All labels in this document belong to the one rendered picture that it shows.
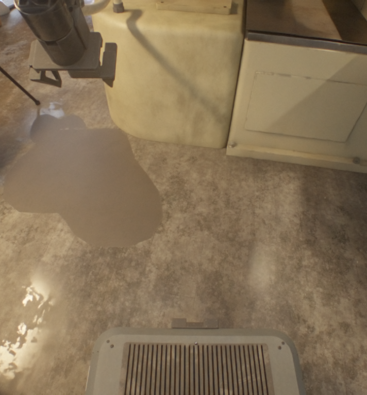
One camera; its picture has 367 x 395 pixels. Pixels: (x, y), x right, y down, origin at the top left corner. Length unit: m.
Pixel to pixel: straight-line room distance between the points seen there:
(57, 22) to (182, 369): 0.73
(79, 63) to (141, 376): 0.67
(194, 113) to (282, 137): 0.46
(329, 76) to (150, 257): 1.05
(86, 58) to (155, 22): 0.89
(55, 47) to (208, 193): 1.05
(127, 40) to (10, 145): 0.89
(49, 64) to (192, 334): 0.67
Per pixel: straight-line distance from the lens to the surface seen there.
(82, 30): 0.50
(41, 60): 0.53
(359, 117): 1.57
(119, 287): 1.15
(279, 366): 0.83
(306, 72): 1.40
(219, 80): 1.39
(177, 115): 1.52
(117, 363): 0.81
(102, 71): 0.51
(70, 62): 0.50
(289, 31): 1.35
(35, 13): 0.44
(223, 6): 1.50
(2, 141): 1.92
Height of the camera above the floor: 1.05
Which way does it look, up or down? 50 degrees down
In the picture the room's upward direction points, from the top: 2 degrees clockwise
